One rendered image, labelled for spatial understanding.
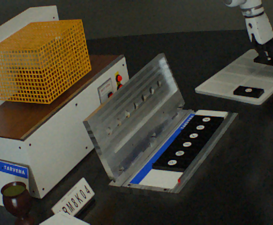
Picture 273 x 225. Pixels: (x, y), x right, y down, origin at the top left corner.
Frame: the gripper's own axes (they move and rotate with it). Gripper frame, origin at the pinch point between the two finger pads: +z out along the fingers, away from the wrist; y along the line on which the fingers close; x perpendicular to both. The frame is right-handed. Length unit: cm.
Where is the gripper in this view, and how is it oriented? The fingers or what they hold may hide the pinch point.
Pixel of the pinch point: (267, 54)
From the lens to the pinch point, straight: 220.7
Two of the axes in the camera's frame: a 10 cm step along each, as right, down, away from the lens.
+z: 3.2, 9.0, 2.8
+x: -6.8, 0.1, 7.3
